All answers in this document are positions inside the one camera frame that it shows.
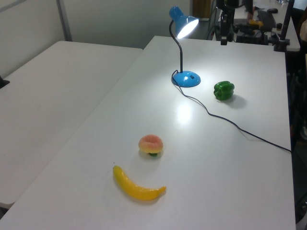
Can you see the blue desk lamp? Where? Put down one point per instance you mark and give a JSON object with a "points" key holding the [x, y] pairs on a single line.
{"points": [[185, 79]]}

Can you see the black equipment on desk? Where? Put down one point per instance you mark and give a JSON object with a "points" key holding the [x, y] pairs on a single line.
{"points": [[250, 36]]}

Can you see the yellow box on desk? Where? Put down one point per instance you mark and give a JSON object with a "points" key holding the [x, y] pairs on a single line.
{"points": [[255, 22]]}

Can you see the pink toy peach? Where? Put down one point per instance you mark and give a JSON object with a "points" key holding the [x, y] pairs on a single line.
{"points": [[151, 143]]}

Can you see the green toy bell pepper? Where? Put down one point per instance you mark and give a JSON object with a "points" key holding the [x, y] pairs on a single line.
{"points": [[223, 91]]}

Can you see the yellow toy banana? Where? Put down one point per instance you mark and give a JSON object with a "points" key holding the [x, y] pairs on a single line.
{"points": [[139, 191]]}

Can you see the black computer keyboard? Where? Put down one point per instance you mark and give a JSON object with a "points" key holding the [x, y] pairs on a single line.
{"points": [[266, 18]]}

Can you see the black computer mouse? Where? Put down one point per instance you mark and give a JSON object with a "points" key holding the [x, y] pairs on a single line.
{"points": [[272, 10]]}

